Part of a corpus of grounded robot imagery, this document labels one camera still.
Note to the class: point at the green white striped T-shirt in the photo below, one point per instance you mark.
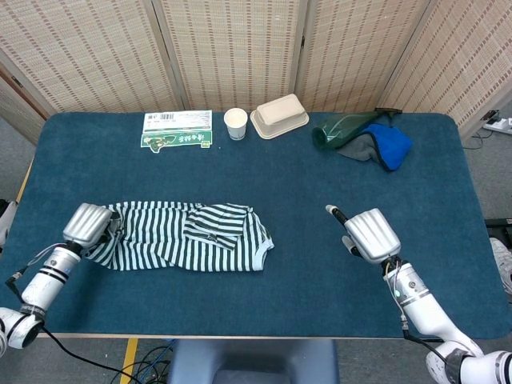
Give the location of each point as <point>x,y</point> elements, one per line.
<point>160,240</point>

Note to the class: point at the blue carpet table mat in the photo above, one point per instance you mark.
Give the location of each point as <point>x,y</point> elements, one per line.
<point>280,180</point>

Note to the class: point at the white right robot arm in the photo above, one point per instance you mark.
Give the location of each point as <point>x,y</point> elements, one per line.
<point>424,304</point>

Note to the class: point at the green white flat paper package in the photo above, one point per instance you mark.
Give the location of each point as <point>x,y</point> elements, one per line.
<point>176,120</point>

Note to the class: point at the white sneaker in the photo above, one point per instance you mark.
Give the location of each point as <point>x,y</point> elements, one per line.
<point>502,260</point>

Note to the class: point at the white paper cup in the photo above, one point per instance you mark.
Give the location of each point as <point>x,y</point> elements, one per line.
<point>236,128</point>

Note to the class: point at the beige food container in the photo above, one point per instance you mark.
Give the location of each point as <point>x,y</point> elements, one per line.
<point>280,112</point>

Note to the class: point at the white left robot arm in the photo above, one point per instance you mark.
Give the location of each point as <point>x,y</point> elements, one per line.
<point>44,280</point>

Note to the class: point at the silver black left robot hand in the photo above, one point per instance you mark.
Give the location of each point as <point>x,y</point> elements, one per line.
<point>86,226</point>

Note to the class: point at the black floor equipment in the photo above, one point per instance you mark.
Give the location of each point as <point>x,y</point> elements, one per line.
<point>500,224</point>

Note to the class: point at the blue grey cloth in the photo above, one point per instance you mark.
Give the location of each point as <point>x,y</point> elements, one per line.
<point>394,148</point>

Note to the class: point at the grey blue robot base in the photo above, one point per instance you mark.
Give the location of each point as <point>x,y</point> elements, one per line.
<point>252,360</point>

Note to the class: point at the green plastic bottle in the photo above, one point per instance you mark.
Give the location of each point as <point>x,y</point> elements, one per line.
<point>340,128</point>

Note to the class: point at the woven folding screen panel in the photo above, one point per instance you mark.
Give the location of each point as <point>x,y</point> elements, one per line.
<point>352,52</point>
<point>468,60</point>
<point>80,52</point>
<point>16,108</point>
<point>232,52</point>

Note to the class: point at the white power strip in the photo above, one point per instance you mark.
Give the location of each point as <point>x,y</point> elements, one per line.
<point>502,124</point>

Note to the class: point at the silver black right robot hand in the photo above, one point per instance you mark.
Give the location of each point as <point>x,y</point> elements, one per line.
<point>372,236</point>

